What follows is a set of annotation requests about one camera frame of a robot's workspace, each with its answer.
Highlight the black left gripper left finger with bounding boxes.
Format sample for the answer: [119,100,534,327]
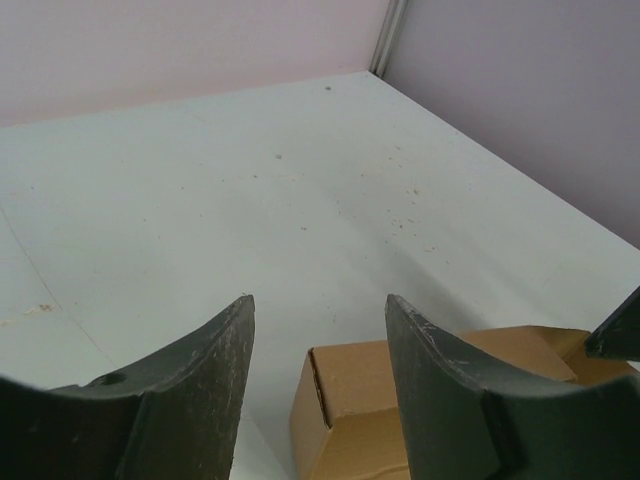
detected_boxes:
[1,295,255,479]

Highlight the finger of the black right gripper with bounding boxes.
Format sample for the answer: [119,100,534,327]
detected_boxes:
[584,287,640,362]

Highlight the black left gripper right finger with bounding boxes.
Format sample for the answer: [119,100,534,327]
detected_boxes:
[385,295,639,479]

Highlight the brown cardboard box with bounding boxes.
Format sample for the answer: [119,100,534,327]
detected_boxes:
[290,325,635,479]

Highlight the aluminium frame rail right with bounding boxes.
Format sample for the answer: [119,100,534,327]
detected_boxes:
[369,0,411,78]

